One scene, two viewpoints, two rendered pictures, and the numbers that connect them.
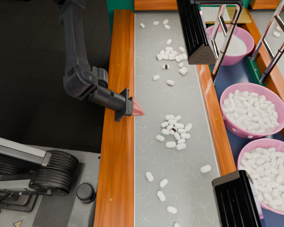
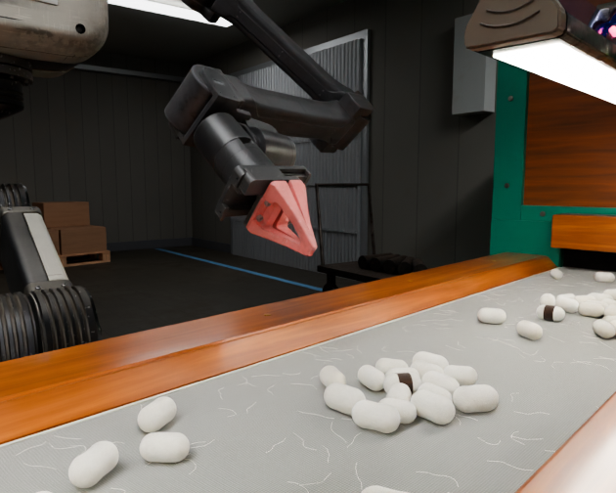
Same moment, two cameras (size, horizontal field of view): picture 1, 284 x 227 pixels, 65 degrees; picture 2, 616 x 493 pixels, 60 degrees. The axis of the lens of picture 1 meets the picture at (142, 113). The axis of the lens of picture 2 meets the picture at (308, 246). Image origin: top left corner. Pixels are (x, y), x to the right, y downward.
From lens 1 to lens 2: 70 cm
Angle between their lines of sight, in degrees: 60
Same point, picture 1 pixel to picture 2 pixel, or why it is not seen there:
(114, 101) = (237, 152)
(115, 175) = (92, 360)
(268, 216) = not seen: outside the picture
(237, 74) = not seen: outside the picture
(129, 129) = (276, 336)
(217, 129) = (615, 431)
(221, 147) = (570, 479)
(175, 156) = (320, 434)
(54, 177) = (5, 302)
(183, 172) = (280, 479)
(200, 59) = (499, 16)
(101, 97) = (214, 130)
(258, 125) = not seen: outside the picture
